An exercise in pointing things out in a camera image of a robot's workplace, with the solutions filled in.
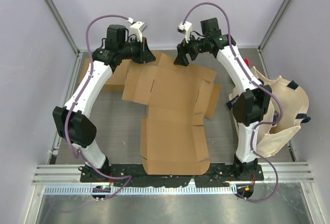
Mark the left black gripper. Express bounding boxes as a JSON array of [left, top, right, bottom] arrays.
[[119, 36, 156, 65]]

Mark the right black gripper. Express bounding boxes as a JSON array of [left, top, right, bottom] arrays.
[[173, 31, 208, 67]]

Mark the brown cardboard box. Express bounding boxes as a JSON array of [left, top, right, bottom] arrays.
[[122, 52, 221, 175], [78, 57, 131, 92]]

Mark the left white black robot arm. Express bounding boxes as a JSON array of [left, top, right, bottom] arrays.
[[53, 22, 156, 182]]

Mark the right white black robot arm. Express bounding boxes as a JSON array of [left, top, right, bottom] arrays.
[[174, 18, 271, 180]]

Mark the red toy pepper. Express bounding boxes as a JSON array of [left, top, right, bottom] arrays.
[[244, 59, 250, 67]]

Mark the beige tote bag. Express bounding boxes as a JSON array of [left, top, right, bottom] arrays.
[[235, 67, 310, 163]]

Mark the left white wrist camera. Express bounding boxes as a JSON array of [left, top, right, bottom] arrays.
[[127, 18, 147, 42]]

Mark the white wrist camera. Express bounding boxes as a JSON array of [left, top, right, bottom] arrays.
[[177, 21, 193, 43], [127, 18, 147, 42]]

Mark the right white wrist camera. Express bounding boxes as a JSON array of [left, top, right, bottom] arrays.
[[177, 21, 193, 43]]

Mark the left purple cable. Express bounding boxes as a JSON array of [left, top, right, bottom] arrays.
[[64, 14, 134, 200]]

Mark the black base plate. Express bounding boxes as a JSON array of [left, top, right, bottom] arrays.
[[79, 163, 266, 188]]

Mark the white slotted cable duct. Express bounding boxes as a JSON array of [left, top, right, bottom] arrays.
[[44, 185, 237, 196]]

